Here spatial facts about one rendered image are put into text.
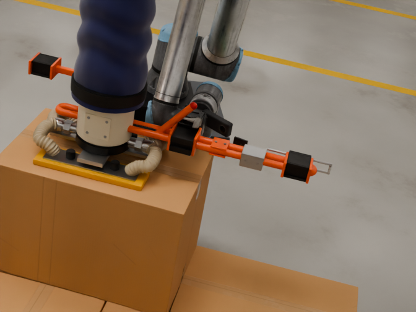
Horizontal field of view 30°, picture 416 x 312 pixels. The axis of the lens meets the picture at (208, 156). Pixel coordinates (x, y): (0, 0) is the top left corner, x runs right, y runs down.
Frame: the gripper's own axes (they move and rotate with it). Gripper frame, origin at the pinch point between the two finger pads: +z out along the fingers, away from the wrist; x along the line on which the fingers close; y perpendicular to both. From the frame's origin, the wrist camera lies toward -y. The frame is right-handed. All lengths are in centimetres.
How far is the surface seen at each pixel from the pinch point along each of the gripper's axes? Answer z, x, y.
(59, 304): 27, -53, 29
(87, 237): 19.7, -30.3, 24.1
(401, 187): -196, -107, -97
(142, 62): 2.2, 22.4, 18.4
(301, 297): -7, -53, -45
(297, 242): -116, -107, -44
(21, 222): 19, -32, 46
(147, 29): 1.6, 32.3, 18.3
